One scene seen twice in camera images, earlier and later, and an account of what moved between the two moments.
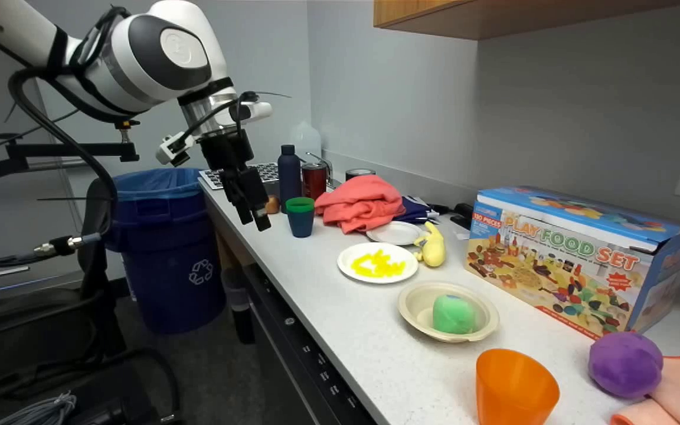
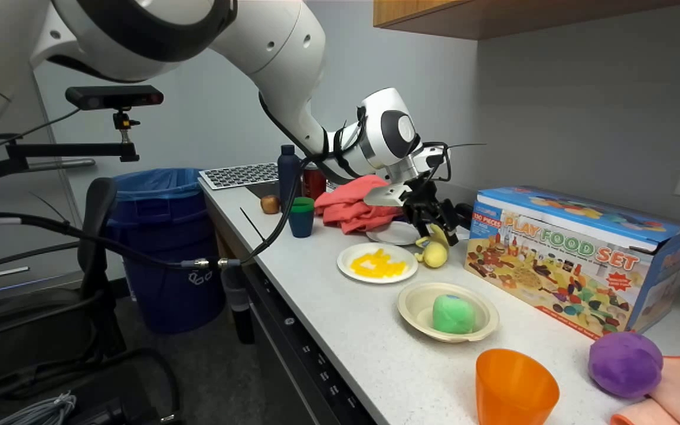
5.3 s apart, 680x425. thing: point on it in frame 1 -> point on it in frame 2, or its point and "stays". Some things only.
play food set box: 600,271 stays
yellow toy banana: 434,251 stays
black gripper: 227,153 -> 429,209
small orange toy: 272,207 stays
